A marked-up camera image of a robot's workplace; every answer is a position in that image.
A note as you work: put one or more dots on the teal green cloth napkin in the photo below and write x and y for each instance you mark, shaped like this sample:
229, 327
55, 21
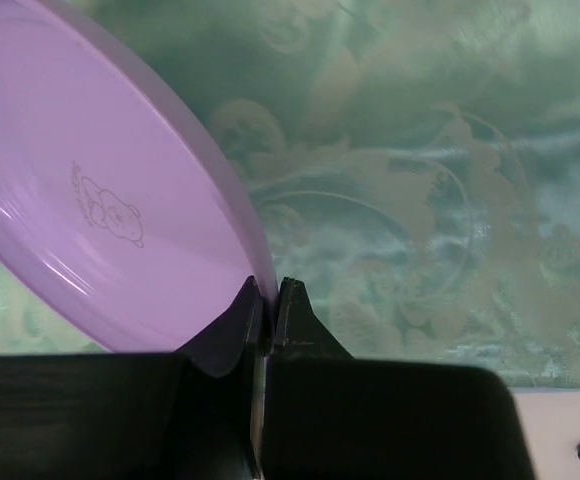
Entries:
415, 163

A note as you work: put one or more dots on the lavender plastic plate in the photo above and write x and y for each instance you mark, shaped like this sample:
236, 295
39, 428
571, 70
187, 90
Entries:
116, 206

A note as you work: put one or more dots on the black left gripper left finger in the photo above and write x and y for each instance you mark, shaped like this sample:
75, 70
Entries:
97, 416

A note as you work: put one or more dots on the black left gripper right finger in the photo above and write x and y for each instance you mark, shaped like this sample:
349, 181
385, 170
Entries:
328, 415

